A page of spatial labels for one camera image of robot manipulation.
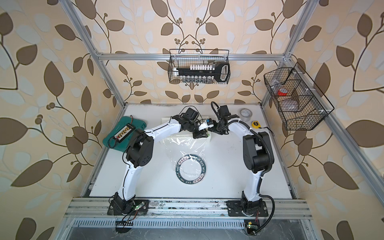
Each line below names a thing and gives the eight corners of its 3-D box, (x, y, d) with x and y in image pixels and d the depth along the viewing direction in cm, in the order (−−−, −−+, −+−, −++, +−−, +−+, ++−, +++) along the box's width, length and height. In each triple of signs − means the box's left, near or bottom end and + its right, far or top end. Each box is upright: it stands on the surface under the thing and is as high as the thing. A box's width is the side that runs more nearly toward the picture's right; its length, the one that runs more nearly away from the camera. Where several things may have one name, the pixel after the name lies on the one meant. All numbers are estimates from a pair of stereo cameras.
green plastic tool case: (103, 145, 98) (99, 141, 94) (128, 118, 113) (125, 113, 109) (124, 154, 94) (120, 150, 90) (146, 125, 109) (144, 120, 105)
